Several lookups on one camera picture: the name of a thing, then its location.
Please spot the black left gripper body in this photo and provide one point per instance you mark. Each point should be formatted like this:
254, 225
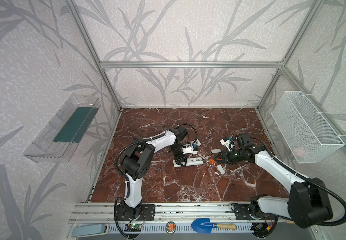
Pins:
178, 154

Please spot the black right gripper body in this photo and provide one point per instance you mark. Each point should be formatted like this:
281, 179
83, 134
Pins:
227, 156

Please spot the white battery cover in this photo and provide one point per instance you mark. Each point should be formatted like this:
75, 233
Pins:
221, 170
215, 151

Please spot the white remote with coloured buttons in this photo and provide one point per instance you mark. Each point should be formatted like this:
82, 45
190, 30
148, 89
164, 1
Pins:
189, 162

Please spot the orange handled screwdriver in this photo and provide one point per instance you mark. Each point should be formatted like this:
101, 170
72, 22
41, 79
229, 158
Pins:
212, 161

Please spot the white remote control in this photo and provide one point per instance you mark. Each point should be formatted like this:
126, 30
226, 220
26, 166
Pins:
197, 143

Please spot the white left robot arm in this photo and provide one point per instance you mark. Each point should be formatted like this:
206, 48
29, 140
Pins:
133, 162

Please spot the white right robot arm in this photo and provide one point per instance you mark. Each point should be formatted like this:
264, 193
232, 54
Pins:
309, 202

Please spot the pink object in basket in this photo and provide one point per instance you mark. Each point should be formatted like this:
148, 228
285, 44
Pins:
299, 152

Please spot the small round orange gadget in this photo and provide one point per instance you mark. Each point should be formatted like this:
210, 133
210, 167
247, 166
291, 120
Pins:
170, 228

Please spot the green led circuit board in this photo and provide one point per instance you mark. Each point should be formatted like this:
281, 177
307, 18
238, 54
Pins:
131, 227

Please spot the grey flat device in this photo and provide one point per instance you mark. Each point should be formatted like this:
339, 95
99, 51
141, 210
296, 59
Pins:
90, 230

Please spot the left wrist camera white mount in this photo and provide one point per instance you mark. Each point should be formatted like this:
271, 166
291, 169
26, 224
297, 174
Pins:
190, 149

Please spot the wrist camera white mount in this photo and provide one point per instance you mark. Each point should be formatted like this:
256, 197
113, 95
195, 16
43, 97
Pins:
229, 143
190, 149

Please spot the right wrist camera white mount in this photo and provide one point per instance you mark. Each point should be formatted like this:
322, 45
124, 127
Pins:
229, 143

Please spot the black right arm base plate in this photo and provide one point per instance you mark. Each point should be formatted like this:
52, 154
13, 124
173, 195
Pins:
243, 211

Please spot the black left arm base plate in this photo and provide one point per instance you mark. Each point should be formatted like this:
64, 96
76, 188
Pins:
140, 212

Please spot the blue trowel wooden handle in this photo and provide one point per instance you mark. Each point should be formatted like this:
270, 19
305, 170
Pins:
204, 226

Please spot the right side wired circuit board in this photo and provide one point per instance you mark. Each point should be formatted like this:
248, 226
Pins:
261, 230

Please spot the white wire mesh basket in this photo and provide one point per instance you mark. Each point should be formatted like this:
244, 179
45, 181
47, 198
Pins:
303, 125

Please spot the clear plastic wall bin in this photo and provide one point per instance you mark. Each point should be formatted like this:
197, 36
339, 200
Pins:
60, 138

